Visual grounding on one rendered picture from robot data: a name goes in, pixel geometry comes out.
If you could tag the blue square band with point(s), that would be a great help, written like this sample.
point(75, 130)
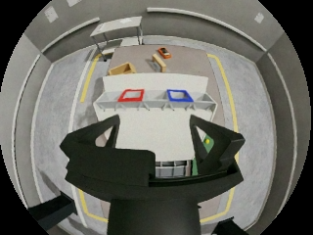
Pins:
point(178, 99)

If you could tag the red square band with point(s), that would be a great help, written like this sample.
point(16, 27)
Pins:
point(121, 99)

